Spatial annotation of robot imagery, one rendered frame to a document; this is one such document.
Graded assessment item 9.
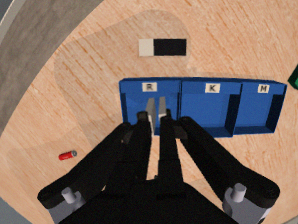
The blue rack of bins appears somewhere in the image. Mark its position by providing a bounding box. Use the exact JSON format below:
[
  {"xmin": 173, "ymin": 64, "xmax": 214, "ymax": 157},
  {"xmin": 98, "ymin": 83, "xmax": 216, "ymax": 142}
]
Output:
[{"xmin": 118, "ymin": 77, "xmax": 288, "ymax": 138}]

